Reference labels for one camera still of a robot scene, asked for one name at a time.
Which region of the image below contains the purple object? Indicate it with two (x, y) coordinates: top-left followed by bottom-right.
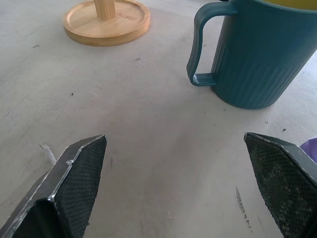
(299, 139), (317, 163)

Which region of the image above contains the teal ribbed plastic mug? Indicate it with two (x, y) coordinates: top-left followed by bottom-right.
(186, 0), (317, 110)

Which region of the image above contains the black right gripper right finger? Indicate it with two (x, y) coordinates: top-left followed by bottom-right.
(243, 132), (317, 238)

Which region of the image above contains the round wooden stand base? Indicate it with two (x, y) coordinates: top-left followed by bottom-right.
(63, 0), (151, 47)

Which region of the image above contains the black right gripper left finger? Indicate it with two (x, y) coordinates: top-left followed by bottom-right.
(0, 134), (107, 238)

